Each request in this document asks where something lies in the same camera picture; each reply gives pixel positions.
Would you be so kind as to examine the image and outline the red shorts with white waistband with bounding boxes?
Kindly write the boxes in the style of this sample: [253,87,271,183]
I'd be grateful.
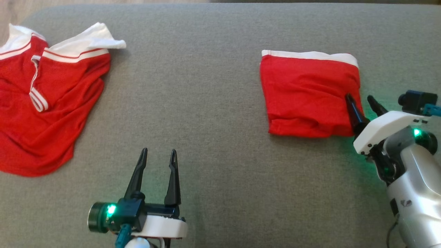
[259,50,365,138]

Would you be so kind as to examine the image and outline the right camera cable teal plug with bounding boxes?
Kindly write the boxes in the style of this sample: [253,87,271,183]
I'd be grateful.
[423,103,441,117]

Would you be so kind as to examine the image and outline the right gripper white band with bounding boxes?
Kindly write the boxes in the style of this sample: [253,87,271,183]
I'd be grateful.
[345,94,431,154]

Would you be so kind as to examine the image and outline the red jersey with white trim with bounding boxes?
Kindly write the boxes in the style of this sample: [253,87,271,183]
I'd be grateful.
[0,22,127,177]

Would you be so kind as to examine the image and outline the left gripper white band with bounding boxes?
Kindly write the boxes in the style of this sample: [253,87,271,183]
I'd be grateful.
[124,148,188,239]

